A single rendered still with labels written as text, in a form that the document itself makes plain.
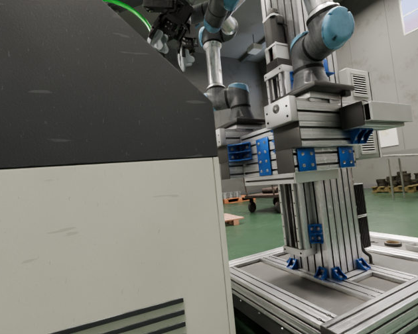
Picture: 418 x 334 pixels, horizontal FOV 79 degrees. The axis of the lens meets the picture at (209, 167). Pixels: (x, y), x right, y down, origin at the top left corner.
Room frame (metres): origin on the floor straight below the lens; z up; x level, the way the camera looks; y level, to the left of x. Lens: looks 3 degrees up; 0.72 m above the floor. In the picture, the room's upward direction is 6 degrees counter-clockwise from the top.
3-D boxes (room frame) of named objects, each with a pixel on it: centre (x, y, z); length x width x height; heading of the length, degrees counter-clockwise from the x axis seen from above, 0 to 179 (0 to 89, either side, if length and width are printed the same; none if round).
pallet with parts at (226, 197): (8.35, -0.73, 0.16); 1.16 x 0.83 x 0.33; 117
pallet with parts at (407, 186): (6.73, -5.10, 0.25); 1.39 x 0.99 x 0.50; 117
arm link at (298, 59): (1.00, -0.44, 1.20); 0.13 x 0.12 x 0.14; 13
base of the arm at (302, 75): (1.01, -0.44, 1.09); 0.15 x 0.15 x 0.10
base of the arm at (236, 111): (1.45, -0.22, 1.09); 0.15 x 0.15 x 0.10
